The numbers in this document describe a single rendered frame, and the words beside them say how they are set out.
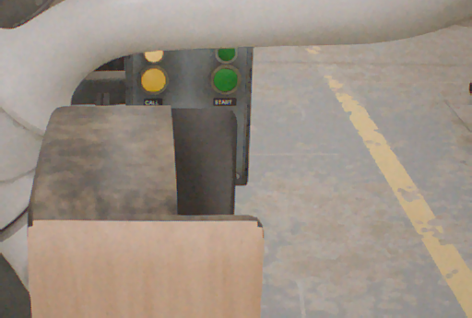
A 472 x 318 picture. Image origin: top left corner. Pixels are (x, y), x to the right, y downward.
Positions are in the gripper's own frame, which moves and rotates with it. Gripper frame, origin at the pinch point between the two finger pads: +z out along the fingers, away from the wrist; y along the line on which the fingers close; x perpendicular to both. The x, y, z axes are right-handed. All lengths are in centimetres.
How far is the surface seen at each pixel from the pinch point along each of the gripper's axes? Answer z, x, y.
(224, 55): 12.2, 2.8, 14.9
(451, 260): 153, -110, 103
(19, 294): 30, -41, -16
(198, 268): -86, 29, 5
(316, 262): 156, -109, 58
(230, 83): 12.2, -0.8, 15.6
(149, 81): 12.2, -0.3, 5.6
